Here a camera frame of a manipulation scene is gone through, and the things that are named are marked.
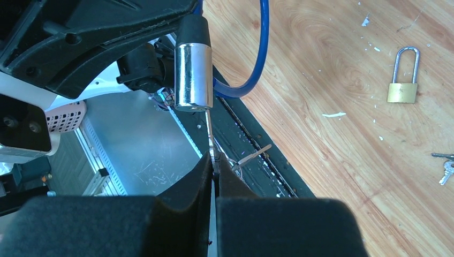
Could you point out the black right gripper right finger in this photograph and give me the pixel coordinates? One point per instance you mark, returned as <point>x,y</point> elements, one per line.
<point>250,225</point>

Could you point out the brass padlock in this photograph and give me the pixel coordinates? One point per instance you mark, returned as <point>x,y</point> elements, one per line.
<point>404,92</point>

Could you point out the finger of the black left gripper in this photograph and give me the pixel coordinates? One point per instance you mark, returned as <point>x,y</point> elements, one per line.
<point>61,46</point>

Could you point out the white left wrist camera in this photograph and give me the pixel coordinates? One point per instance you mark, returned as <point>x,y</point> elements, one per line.
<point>24,131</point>

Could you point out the aluminium base frame rails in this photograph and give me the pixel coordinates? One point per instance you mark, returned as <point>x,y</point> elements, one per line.
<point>81,165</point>

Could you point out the small silver keys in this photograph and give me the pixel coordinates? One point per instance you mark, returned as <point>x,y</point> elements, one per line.
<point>448,166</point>

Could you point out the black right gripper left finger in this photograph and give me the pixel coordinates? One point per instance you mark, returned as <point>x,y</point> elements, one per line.
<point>173,223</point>

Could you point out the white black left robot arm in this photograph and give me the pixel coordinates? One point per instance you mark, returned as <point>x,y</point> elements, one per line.
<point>139,69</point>

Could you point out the pink perforated basket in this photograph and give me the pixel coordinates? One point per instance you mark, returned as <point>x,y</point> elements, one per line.
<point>66,118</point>

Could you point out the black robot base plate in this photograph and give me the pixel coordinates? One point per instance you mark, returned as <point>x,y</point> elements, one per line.
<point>237,133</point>

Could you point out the blue cable lock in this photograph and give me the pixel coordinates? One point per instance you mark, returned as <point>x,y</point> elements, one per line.
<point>195,85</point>

